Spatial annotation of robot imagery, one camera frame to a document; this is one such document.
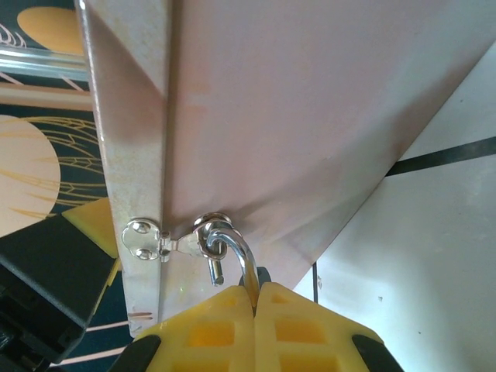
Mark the aluminium corner post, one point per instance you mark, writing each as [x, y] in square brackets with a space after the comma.
[38, 64]

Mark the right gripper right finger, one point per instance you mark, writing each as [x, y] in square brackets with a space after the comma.
[302, 348]

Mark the small blue padlock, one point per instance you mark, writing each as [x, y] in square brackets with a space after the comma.
[242, 252]

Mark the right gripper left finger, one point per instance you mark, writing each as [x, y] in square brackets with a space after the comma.
[209, 348]

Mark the pink illustrated tin box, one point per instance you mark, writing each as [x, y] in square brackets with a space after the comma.
[271, 116]

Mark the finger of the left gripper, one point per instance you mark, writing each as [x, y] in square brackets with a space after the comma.
[50, 271]

